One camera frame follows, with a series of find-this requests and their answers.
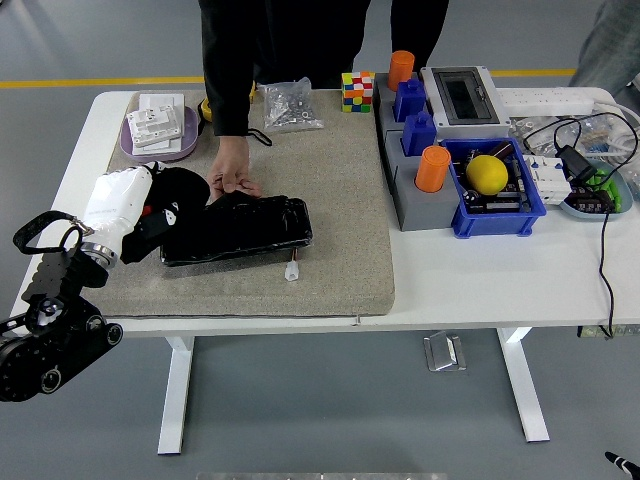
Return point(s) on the yellow ball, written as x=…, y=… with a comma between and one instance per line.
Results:
x=486, y=175

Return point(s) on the light blue dish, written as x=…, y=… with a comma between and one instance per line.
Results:
x=625, y=197

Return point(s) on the orange cylinder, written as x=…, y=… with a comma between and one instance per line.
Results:
x=432, y=167
x=401, y=70

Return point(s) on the multicolour puzzle cube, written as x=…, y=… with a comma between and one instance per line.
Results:
x=357, y=92

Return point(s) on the grey electrical distribution box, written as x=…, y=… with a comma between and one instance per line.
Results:
x=465, y=102

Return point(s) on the white wall socket module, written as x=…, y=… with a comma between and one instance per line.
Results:
x=152, y=125

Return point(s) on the small yellow item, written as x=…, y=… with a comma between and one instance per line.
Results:
x=252, y=91

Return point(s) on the black terminal block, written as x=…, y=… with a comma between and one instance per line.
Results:
x=590, y=202

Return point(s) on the bystander person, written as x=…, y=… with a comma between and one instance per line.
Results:
x=612, y=45

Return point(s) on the metal floor socket plate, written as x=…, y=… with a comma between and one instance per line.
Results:
x=445, y=352

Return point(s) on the white circuit breaker block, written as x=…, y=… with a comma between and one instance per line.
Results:
x=547, y=180

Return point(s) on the clear bag of screws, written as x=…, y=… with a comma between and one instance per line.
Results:
x=290, y=107

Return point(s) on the clear bag of rings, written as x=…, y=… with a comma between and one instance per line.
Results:
x=530, y=130

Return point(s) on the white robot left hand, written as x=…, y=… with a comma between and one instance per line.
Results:
x=115, y=200

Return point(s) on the black power adapter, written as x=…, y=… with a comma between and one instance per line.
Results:
x=576, y=164

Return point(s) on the yellow tape measure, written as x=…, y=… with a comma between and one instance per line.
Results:
x=205, y=111

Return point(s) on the blue block peg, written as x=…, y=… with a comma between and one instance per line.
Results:
x=419, y=134
x=409, y=100

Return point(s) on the grey peg holder base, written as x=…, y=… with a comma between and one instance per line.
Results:
x=384, y=107
x=425, y=210

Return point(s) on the white power strip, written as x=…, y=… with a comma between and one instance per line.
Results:
x=545, y=100

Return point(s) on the white wall switch plate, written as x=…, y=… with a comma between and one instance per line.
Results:
x=160, y=147
x=157, y=101

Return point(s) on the blue plastic bin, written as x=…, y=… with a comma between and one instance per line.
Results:
x=495, y=224

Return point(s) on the white table leg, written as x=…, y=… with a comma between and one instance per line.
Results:
x=522, y=385
x=175, y=400

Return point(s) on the black circuit board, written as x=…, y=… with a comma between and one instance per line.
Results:
x=500, y=202

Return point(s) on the green plastic parts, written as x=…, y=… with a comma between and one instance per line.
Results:
x=611, y=190

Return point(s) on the grey-brown mat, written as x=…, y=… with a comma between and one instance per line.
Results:
x=325, y=225

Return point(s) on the black rag with red patch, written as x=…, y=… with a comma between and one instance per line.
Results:
x=185, y=187

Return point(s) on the brown cylindrical part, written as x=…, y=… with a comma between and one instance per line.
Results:
x=501, y=149

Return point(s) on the purple tray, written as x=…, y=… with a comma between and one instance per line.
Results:
x=189, y=135

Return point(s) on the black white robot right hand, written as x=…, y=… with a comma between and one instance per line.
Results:
x=625, y=465

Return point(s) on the person's right hand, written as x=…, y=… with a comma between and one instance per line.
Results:
x=231, y=165

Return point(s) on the clear bag of blue parts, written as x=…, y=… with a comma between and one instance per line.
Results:
x=595, y=132

